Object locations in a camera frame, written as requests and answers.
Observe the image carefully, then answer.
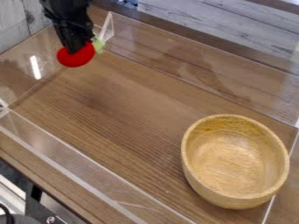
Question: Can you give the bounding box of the black cable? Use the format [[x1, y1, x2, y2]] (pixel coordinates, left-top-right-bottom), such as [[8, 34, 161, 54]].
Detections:
[[0, 203, 14, 220]]

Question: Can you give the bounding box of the clear acrylic barrier wall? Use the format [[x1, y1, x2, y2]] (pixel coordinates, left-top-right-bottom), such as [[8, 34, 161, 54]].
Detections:
[[0, 10, 299, 224]]

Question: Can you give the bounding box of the wooden bowl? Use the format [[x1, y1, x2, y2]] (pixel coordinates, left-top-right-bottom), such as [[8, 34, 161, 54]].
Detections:
[[181, 114, 289, 210]]

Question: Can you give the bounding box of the black table leg bracket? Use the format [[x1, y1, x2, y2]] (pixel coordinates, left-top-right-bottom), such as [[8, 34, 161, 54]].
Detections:
[[24, 185, 66, 224]]

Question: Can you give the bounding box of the clear acrylic corner bracket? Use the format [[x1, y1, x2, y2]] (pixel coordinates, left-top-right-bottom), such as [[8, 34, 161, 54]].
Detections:
[[93, 12, 114, 42]]

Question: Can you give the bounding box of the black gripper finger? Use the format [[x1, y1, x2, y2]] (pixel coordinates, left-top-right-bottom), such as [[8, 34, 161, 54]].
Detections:
[[57, 29, 93, 54]]

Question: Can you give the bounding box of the red plush tomato toy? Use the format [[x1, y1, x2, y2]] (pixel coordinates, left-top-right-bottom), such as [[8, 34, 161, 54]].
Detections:
[[56, 39, 105, 67]]

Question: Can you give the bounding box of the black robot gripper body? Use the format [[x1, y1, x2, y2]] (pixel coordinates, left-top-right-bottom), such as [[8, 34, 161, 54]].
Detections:
[[38, 0, 93, 39]]

